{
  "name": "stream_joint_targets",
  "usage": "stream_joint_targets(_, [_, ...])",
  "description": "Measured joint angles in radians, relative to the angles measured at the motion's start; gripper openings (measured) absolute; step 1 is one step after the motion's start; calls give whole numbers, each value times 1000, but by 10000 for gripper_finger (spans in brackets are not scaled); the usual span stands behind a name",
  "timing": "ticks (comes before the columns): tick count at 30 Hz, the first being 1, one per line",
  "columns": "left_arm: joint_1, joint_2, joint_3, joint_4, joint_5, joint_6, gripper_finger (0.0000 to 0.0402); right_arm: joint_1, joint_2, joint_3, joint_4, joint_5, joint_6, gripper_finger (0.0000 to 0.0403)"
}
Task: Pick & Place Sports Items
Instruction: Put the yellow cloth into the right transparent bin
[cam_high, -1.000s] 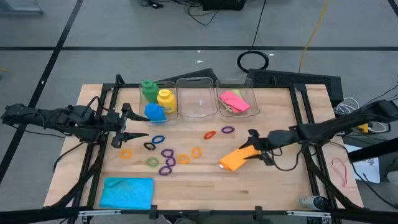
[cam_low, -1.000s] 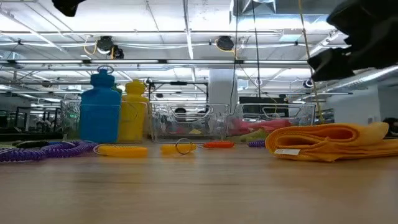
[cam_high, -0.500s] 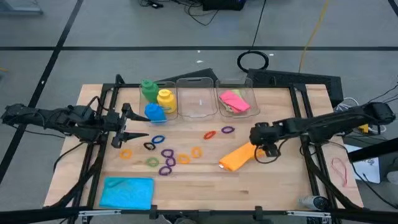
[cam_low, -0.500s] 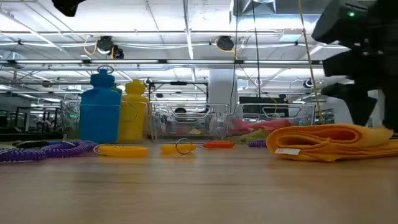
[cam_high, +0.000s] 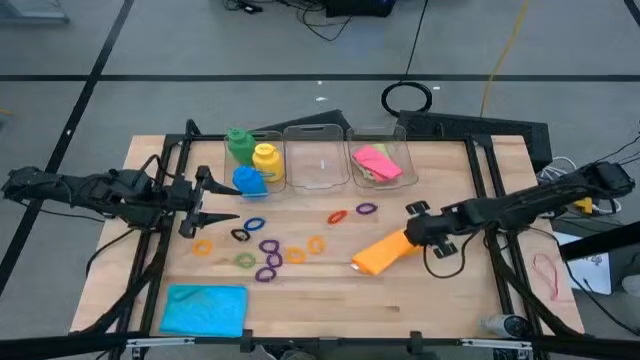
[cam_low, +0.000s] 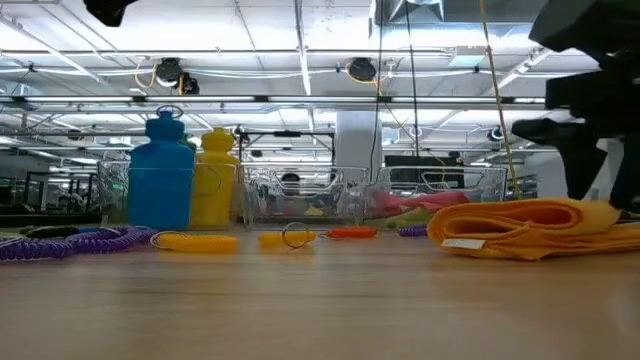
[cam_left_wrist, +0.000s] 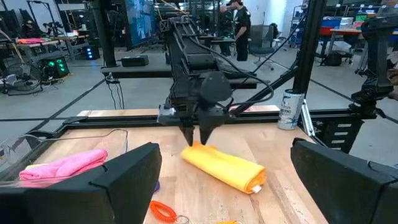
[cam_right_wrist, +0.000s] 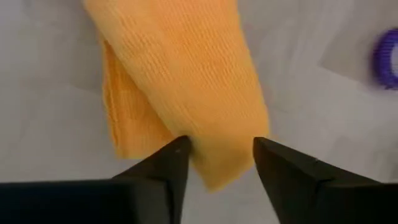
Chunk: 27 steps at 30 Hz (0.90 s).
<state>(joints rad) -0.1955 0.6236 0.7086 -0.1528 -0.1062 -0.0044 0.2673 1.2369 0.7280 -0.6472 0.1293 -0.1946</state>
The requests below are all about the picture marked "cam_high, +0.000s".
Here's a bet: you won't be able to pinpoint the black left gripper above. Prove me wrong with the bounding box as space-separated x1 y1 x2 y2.
159 165 244 240

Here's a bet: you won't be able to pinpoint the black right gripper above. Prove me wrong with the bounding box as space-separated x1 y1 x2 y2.
404 199 472 260

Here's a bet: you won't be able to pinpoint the blue sports bottle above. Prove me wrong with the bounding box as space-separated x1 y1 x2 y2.
231 164 272 202

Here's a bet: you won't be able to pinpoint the orange microfibre cloth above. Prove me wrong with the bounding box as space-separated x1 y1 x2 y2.
351 228 422 277

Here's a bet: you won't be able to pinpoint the green sports bottle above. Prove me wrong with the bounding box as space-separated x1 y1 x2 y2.
225 127 258 167

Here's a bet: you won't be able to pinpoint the yellow sports bottle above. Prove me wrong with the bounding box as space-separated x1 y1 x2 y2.
251 142 286 184

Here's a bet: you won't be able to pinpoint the pink microfibre cloth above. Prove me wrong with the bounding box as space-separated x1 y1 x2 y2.
351 144 405 183

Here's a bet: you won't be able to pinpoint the green microfibre cloth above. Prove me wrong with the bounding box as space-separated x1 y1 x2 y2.
357 143 396 182

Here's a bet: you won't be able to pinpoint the blue microfibre cloth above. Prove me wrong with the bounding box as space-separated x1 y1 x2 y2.
158 283 250 338

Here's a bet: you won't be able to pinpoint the clear plastic bin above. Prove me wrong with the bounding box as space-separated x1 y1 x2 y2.
282 123 351 194
345 124 419 192
222 128 288 202

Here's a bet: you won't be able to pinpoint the black flat panel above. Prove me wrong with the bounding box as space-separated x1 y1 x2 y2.
396 110 554 174

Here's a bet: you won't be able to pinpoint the white and black cylinder device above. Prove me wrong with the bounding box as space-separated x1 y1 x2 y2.
480 313 532 340

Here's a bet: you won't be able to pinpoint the black wedge panel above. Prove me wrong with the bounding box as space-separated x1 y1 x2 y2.
259 108 352 134

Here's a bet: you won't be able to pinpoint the white paper sheet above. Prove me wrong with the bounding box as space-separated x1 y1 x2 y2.
553 230 614 296

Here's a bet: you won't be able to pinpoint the black electronics box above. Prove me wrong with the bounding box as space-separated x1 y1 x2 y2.
323 0 397 19

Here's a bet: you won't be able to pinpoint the grey metal floor base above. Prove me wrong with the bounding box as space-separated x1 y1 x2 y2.
0 0 70 25

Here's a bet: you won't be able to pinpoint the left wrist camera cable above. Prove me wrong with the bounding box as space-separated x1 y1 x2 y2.
138 153 177 184

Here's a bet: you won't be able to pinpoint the white cable bundle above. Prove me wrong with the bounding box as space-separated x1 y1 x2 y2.
536 155 621 211

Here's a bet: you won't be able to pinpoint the silver frame bracket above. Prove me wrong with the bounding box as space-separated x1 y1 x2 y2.
125 337 195 348
459 338 534 349

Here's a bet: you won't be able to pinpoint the red cord loop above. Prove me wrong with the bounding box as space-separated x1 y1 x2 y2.
531 251 561 302

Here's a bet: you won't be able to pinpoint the black coiled cable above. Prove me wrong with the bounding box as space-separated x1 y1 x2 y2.
379 0 434 118

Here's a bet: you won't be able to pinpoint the yellow hanging cable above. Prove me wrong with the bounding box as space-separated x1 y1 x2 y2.
478 0 531 118

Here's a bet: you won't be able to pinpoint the black floor cable tangle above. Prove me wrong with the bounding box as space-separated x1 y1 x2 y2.
222 0 371 43

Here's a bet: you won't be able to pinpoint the black aluminium rig frame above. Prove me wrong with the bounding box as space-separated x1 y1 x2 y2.
0 118 640 360

